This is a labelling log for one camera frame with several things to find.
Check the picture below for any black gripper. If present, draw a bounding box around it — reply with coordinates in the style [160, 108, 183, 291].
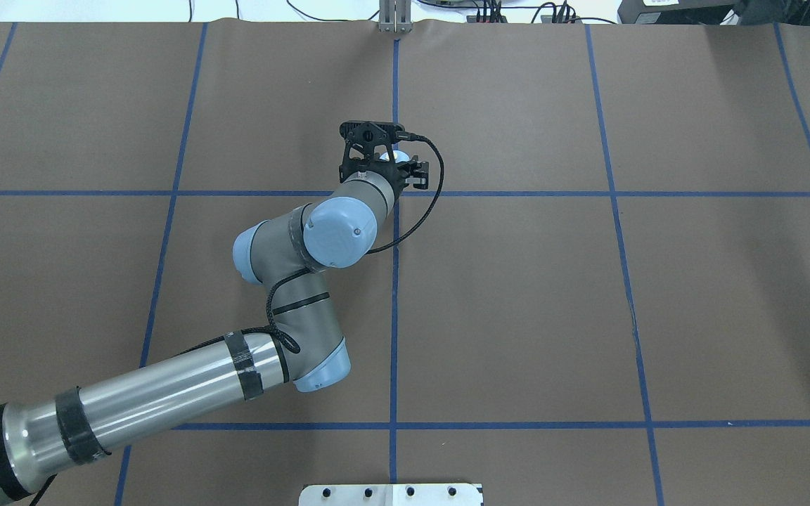
[340, 158, 430, 191]

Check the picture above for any aluminium camera post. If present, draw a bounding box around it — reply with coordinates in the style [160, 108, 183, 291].
[377, 0, 413, 34]

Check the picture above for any blue and cream call bell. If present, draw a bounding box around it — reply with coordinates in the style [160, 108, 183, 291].
[377, 150, 411, 163]

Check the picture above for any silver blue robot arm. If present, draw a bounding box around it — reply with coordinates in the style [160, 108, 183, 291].
[0, 151, 430, 505]

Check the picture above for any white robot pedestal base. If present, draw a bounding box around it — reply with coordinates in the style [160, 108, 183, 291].
[298, 483, 484, 505]

